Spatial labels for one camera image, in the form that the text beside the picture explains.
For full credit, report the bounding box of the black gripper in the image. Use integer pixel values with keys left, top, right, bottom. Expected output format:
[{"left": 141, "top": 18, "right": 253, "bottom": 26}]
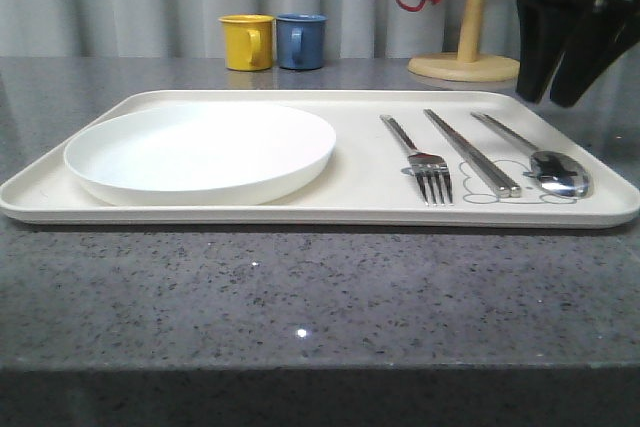
[{"left": 516, "top": 0, "right": 639, "bottom": 107}]

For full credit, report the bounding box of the stainless steel spoon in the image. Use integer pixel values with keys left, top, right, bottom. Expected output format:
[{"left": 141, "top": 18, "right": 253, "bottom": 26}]
[{"left": 471, "top": 112, "right": 591, "bottom": 199}]

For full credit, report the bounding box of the stainless steel fork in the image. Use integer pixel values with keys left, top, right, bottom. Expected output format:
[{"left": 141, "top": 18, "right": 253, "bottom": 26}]
[{"left": 380, "top": 114, "right": 454, "bottom": 206}]

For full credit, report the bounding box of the white round plate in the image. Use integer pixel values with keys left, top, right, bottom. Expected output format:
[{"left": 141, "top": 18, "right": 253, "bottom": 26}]
[{"left": 64, "top": 102, "right": 337, "bottom": 206}]

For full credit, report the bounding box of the wooden mug tree stand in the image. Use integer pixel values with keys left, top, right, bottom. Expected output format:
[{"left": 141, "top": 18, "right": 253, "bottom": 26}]
[{"left": 403, "top": 0, "right": 519, "bottom": 82}]

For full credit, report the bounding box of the blue enamel mug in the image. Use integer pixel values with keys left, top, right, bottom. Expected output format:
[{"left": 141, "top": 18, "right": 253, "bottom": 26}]
[{"left": 276, "top": 13, "right": 327, "bottom": 70}]

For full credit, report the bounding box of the yellow enamel mug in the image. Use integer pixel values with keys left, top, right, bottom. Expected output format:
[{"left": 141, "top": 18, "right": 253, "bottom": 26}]
[{"left": 219, "top": 14, "right": 274, "bottom": 71}]

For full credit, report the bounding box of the grey pleated curtain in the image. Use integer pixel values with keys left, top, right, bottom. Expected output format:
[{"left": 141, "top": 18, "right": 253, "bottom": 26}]
[{"left": 1, "top": 0, "right": 465, "bottom": 59}]

